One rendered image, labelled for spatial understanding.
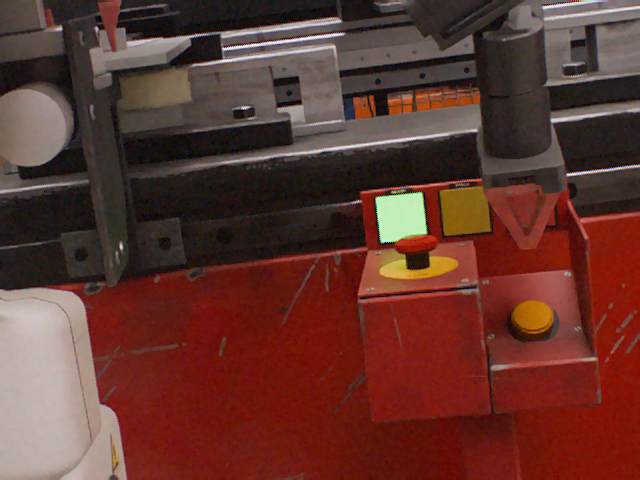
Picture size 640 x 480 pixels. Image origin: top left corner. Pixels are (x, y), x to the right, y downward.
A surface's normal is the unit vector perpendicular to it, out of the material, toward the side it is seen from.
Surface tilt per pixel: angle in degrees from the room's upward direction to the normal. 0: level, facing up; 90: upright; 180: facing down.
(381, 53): 90
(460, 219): 90
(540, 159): 14
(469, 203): 90
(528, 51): 103
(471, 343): 90
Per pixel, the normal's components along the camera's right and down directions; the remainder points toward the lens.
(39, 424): 0.40, 0.03
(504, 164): -0.16, -0.88
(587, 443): 0.02, 0.22
